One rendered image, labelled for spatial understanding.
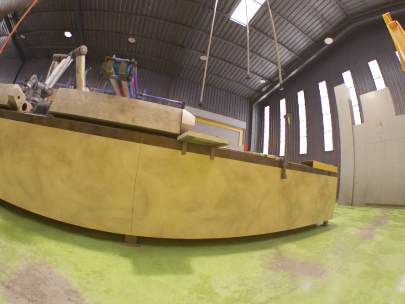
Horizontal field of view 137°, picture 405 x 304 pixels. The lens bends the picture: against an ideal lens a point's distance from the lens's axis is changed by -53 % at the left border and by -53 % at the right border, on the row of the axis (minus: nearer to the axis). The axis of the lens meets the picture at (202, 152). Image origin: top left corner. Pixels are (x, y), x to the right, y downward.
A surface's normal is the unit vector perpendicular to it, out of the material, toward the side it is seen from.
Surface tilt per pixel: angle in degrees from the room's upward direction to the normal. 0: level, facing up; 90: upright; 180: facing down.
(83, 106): 80
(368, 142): 90
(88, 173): 90
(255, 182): 90
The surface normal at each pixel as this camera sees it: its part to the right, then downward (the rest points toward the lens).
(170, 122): 0.37, -0.26
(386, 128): -0.93, -0.17
